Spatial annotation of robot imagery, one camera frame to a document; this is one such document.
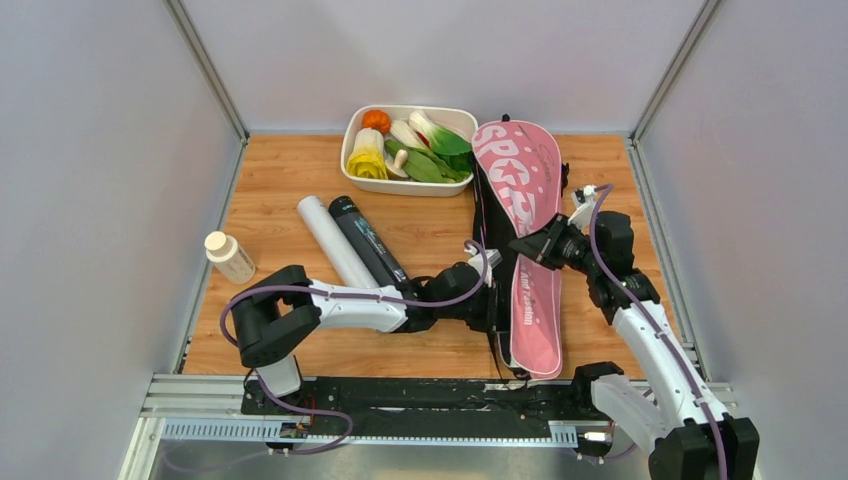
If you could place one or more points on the white vegetable tray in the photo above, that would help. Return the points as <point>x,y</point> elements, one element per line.
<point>460,121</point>

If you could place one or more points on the toy green leaf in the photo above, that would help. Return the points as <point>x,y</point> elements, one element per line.
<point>426,167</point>

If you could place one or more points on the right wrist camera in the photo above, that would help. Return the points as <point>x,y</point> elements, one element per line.
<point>584,200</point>

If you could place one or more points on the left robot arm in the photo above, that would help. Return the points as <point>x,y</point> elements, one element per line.
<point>276,314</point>

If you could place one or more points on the black racket bag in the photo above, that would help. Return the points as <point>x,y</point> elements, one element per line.
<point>512,199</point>

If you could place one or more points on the toy bok choy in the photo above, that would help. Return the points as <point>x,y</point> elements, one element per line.
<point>419,130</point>

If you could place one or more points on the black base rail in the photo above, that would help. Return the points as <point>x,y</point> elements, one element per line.
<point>384,411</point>

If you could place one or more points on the white shuttlecock tube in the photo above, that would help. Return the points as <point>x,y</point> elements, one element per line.
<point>338,250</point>

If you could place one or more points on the toy napa cabbage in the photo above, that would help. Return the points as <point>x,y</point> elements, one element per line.
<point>366,159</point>

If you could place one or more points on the small white bottle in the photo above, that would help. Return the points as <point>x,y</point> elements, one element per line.
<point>227,255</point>

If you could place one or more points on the pink racket bag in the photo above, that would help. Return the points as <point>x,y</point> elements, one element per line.
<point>513,139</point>

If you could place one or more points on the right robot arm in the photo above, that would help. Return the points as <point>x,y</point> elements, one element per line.
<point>685,430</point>

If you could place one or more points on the black shuttlecock tube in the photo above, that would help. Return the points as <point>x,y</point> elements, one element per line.
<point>374,253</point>

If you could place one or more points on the toy pumpkin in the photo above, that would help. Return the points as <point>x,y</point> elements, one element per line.
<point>377,120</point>

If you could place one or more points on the toy mushroom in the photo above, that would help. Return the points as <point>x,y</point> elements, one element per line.
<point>395,166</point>

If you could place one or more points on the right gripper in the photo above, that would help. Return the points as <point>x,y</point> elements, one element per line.
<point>539,247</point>

